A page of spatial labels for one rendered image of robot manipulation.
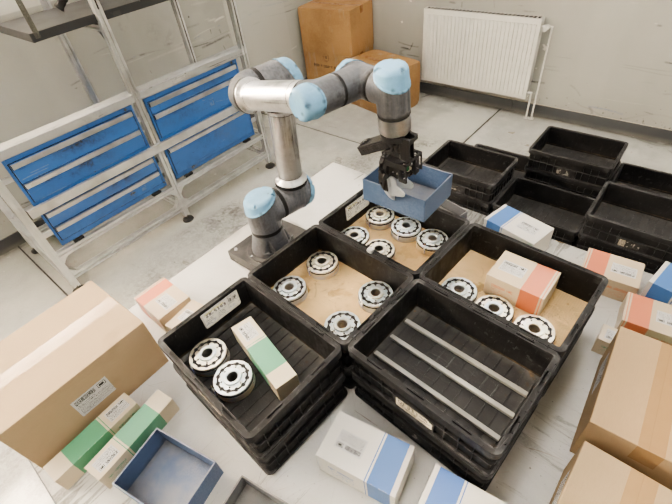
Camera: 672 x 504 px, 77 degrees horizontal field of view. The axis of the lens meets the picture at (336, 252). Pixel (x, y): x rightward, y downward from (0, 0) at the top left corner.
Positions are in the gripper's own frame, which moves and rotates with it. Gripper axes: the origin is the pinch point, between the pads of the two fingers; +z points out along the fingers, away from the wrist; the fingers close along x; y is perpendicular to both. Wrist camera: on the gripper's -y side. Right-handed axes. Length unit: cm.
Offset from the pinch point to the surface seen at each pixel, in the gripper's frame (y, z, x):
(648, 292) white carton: 63, 41, 40
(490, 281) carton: 27.8, 24.7, 5.9
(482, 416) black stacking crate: 44, 27, -29
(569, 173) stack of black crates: 15, 73, 126
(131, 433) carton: -25, 29, -85
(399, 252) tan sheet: -3.1, 30.1, 5.2
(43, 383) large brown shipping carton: -44, 15, -91
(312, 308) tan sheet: -10.2, 27.0, -29.4
